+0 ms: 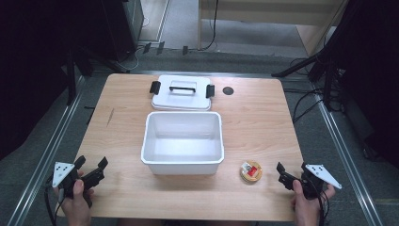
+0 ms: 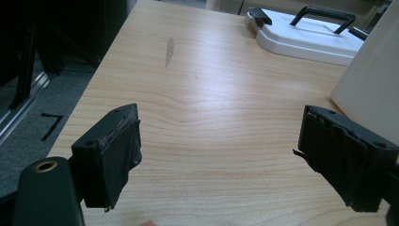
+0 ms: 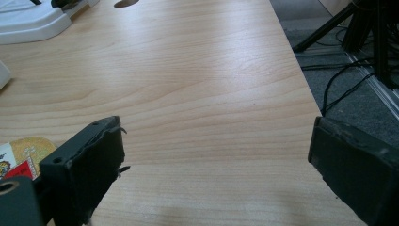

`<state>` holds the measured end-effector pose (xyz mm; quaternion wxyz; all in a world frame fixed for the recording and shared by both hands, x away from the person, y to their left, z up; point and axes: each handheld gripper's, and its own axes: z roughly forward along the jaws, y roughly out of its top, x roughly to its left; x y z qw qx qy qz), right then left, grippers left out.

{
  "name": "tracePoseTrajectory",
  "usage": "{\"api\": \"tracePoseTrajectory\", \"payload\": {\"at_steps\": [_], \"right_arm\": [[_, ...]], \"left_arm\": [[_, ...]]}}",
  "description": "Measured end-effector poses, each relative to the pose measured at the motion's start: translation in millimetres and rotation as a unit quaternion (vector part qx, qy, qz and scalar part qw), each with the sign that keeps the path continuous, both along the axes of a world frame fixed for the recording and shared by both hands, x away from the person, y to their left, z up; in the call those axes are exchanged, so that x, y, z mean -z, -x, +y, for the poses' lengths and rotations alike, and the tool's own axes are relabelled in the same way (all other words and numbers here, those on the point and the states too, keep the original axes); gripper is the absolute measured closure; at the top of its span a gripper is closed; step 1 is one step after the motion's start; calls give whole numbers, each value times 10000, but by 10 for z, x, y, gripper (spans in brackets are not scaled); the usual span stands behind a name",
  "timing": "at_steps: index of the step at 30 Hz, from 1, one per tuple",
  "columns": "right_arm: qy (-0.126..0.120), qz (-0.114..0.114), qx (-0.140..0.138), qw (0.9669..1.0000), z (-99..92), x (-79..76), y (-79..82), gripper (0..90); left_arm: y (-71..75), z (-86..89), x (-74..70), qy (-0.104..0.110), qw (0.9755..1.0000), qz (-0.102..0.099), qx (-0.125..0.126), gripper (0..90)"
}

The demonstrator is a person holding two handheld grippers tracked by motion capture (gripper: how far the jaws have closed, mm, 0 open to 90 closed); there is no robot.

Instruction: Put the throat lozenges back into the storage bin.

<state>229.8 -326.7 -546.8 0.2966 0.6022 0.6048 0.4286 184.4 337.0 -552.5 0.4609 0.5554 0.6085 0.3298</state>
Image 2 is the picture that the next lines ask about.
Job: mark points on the black stand leg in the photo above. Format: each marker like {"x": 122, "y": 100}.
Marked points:
{"x": 23, "y": 72}

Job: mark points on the metal floor rail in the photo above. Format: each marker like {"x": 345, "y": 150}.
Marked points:
{"x": 22, "y": 105}

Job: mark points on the beige cardboard box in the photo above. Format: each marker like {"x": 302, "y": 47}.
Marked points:
{"x": 371, "y": 81}

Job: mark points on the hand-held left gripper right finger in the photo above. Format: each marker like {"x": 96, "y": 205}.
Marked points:
{"x": 342, "y": 157}

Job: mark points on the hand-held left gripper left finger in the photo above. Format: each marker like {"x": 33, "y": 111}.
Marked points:
{"x": 103, "y": 157}

